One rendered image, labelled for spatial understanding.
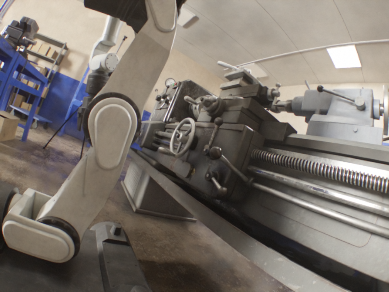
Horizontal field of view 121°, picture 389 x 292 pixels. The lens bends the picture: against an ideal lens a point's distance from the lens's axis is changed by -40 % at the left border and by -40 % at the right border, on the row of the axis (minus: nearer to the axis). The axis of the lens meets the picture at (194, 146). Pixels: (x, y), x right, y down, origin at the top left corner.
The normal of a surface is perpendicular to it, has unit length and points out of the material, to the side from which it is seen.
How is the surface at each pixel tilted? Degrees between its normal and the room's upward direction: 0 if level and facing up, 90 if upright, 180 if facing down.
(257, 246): 90
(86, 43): 90
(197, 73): 90
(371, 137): 90
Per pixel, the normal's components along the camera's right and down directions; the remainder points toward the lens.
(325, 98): -0.79, -0.34
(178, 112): 0.50, 0.14
